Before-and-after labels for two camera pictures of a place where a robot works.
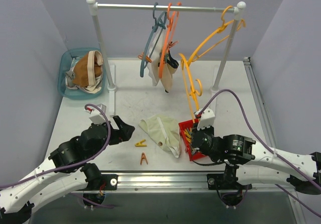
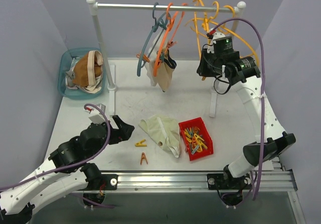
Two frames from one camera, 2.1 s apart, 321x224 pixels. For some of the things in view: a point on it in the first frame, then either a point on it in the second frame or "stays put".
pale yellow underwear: [165, 132] stays put
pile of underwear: [86, 73] stays put
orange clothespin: [143, 157] stays put
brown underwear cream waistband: [88, 69] stays put
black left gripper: [116, 132] stays put
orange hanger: [171, 24] -> [177, 16]
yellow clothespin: [140, 144] stays put
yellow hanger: [191, 94] -> [202, 25]
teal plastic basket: [82, 74] stays put
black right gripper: [203, 131] -> [203, 65]
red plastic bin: [192, 124] stays put
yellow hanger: [222, 27] -> [229, 25]
